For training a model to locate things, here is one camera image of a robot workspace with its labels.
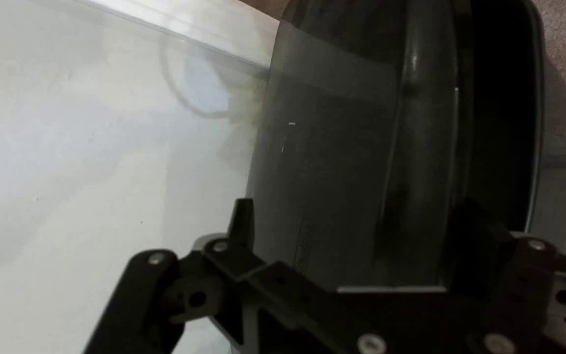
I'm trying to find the black plastic bin body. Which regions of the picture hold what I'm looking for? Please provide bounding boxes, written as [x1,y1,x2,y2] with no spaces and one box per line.
[454,0,548,240]

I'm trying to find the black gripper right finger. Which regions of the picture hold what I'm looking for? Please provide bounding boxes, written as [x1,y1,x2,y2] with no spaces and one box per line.
[448,196,566,354]

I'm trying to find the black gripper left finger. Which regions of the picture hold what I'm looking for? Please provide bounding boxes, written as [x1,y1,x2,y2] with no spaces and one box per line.
[84,194,267,354]

